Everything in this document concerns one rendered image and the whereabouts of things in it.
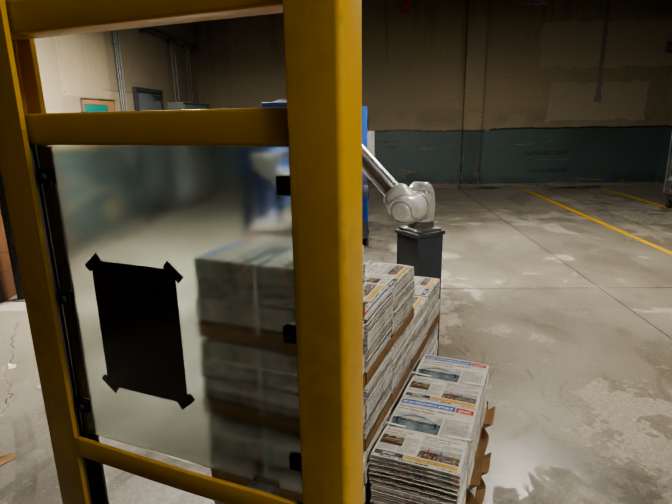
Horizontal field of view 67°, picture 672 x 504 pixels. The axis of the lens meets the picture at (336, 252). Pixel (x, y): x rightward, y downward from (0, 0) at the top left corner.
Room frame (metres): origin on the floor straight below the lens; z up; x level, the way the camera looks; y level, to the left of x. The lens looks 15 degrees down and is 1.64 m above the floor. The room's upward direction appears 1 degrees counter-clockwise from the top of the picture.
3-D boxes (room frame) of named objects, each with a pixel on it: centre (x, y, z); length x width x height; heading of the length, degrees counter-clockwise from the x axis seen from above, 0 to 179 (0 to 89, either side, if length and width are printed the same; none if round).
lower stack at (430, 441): (1.68, -0.37, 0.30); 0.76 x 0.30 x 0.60; 157
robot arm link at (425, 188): (2.83, -0.48, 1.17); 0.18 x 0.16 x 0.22; 152
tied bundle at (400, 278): (1.87, -0.08, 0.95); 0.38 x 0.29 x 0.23; 66
